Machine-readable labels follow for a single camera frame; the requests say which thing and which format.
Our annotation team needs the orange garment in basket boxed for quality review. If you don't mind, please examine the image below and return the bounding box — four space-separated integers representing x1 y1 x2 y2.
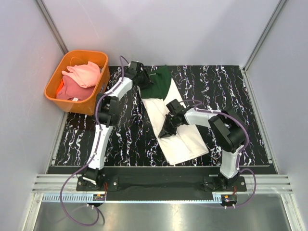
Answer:
56 79 64 95

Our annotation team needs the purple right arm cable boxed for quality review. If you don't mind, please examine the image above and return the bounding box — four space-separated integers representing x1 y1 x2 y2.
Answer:
179 100 257 209

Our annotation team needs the light pink folded shirt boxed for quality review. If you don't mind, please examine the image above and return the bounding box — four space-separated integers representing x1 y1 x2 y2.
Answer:
62 61 101 88

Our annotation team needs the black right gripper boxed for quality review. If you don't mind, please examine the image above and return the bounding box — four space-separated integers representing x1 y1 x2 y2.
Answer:
158 115 180 139

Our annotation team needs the aluminium rail frame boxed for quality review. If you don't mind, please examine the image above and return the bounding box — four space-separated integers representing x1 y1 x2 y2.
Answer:
35 0 298 231

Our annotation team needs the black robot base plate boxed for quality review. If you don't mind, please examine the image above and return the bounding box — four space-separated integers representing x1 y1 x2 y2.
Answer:
77 167 247 203

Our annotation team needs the orange plastic laundry basket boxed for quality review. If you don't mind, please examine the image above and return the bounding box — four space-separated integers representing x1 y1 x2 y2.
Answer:
44 50 110 115

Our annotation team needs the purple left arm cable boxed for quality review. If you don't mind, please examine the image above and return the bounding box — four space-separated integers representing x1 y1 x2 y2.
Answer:
60 55 132 228

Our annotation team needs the white green raglan t-shirt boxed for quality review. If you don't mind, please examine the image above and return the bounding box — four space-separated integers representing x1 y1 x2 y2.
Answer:
139 66 209 165

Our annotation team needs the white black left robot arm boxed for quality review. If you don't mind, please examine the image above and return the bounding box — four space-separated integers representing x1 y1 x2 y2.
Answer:
82 61 153 191

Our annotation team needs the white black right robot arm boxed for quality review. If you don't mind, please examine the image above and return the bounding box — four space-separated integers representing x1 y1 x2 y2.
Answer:
158 99 249 191

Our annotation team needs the dark pink folded shirt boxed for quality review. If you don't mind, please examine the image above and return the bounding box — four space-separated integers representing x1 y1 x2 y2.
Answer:
56 76 95 101

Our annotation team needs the black marble pattern mat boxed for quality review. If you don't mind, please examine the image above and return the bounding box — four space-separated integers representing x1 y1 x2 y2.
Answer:
48 65 276 174

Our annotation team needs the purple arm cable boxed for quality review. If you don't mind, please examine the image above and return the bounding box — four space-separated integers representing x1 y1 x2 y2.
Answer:
179 100 257 209
60 55 132 228

